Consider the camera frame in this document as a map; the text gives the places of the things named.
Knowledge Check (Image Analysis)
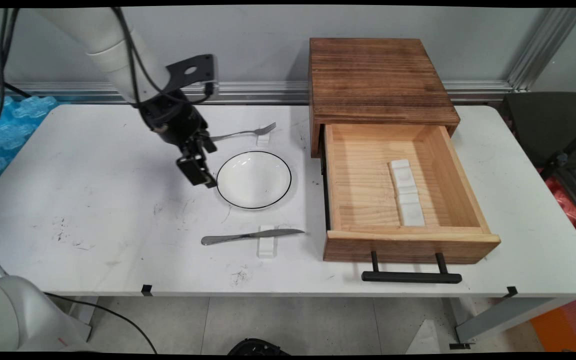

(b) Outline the blue bubble wrap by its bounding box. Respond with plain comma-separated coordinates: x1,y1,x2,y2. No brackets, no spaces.
0,95,60,188

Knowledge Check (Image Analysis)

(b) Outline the red bag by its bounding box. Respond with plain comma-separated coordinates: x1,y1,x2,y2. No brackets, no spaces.
538,167,576,236

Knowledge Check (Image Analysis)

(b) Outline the white plate with black rim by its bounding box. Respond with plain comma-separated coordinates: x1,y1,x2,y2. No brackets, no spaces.
216,151,293,210

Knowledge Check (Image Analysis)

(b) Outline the silver metal fork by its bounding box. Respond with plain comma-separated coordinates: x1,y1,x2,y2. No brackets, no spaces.
209,122,277,142

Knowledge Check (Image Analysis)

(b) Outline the black round floor object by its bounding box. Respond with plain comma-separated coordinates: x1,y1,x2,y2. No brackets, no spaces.
227,338,290,356

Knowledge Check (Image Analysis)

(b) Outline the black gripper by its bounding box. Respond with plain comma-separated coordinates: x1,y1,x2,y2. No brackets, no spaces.
140,90,218,189

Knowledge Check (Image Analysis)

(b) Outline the black floor cable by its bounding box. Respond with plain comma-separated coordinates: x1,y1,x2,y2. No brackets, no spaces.
43,292,159,354

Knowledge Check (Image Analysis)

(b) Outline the black drawer handle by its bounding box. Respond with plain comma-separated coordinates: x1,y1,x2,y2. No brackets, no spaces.
361,251,463,285

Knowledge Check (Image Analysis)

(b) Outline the silver serrated table knife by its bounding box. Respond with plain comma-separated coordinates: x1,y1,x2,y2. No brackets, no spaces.
201,228,306,246

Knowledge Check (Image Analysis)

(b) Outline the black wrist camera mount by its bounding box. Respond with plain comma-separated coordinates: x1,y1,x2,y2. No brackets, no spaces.
164,54,218,97

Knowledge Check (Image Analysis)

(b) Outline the slanted aluminium frame post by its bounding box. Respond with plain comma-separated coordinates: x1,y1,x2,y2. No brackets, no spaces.
507,7,576,93

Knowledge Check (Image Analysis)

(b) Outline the grey table leg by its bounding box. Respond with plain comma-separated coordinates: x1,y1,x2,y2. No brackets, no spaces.
449,297,560,350

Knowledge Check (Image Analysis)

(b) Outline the light wooden drawer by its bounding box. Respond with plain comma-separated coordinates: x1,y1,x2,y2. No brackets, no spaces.
322,123,502,265

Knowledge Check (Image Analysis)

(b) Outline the orange box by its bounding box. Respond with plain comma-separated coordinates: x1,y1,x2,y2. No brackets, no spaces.
530,297,576,352

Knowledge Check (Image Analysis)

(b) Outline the dark wooden cabinet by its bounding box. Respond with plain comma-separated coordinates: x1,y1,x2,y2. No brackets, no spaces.
309,37,461,159

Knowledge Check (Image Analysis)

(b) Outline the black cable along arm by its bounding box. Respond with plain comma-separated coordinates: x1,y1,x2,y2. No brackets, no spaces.
111,7,217,107

